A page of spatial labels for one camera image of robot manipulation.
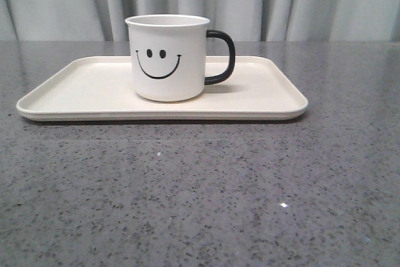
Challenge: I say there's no white smiley mug black handle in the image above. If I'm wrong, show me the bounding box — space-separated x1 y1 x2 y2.
125 14 236 102

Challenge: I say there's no cream rectangular tray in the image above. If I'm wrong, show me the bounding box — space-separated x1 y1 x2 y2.
16 56 308 121

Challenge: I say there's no grey curtain backdrop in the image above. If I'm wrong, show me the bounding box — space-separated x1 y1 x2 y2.
1 0 399 41

